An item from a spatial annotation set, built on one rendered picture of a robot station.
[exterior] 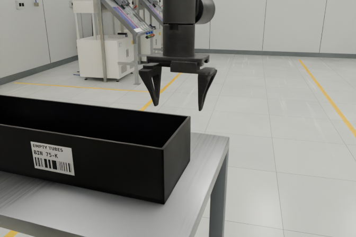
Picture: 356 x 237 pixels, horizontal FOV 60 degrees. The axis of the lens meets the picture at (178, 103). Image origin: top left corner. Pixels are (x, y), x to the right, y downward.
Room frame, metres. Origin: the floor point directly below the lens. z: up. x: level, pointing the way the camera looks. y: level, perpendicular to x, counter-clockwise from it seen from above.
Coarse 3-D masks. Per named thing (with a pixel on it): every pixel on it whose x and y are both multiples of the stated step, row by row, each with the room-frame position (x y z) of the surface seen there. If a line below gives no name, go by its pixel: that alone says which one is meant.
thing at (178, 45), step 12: (192, 24) 0.54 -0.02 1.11; (168, 36) 0.53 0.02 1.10; (180, 36) 0.53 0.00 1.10; (192, 36) 0.54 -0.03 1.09; (168, 48) 0.53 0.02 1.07; (180, 48) 0.53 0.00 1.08; (192, 48) 0.54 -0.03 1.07; (156, 60) 0.54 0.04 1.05; (168, 60) 0.53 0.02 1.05; (180, 60) 0.52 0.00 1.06; (192, 60) 0.51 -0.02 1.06; (204, 60) 0.53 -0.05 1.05
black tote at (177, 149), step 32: (0, 96) 0.80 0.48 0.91; (0, 128) 0.58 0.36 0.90; (32, 128) 0.77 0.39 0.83; (64, 128) 0.74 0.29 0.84; (96, 128) 0.71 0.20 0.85; (128, 128) 0.68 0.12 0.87; (160, 128) 0.65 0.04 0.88; (0, 160) 0.59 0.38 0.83; (32, 160) 0.56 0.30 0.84; (64, 160) 0.54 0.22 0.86; (96, 160) 0.52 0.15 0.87; (128, 160) 0.49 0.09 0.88; (160, 160) 0.48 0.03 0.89; (128, 192) 0.50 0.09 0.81; (160, 192) 0.48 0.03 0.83
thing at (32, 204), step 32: (192, 160) 0.64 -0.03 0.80; (224, 160) 0.74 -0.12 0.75; (0, 192) 0.51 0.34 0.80; (32, 192) 0.51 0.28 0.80; (64, 192) 0.51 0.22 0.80; (96, 192) 0.51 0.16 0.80; (192, 192) 0.51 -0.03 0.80; (224, 192) 0.74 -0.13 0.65; (0, 224) 0.45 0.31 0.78; (32, 224) 0.43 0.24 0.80; (64, 224) 0.42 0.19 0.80; (96, 224) 0.42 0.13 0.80; (128, 224) 0.42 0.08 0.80; (160, 224) 0.42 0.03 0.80; (192, 224) 0.42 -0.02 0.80; (224, 224) 0.77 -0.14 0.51
